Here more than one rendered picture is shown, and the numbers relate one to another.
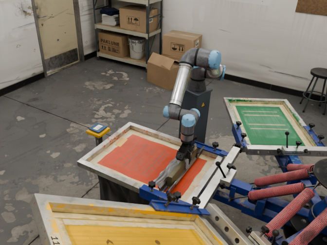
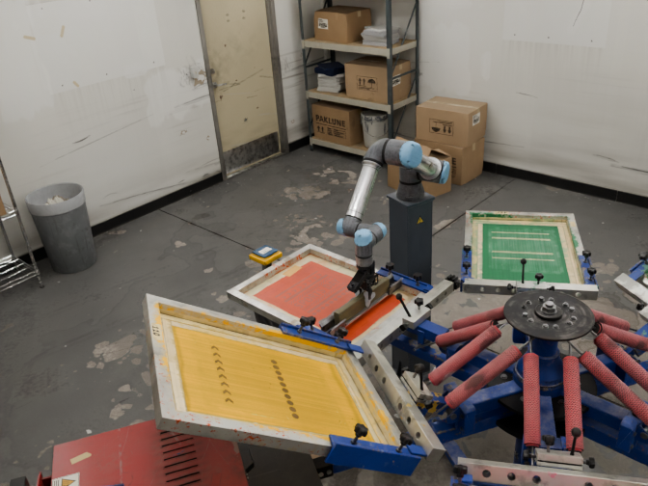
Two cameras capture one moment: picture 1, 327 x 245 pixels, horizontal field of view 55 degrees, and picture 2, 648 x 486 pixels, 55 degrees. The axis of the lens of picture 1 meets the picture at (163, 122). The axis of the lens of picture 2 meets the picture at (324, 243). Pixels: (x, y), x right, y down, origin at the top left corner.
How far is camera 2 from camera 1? 1.05 m
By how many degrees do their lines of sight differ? 14
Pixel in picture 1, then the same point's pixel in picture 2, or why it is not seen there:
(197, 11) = (477, 63)
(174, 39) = (436, 113)
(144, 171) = (311, 308)
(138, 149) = (312, 281)
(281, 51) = (632, 129)
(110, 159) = (271, 291)
